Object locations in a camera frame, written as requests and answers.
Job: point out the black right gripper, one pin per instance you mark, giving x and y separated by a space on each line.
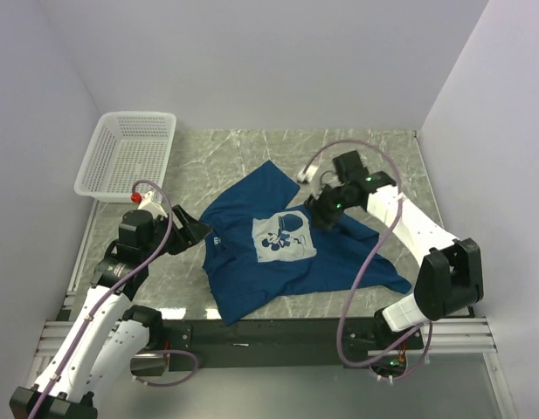
319 209

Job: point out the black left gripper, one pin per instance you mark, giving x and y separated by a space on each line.
191 232

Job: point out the blue printed t-shirt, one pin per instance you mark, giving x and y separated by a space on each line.
261 248

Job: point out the white perforated plastic basket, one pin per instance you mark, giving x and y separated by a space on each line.
125 147

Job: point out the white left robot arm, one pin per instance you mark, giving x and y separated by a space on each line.
110 329

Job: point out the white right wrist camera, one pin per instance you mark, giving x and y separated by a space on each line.
307 174

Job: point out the aluminium frame rail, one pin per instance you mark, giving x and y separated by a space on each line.
449 336

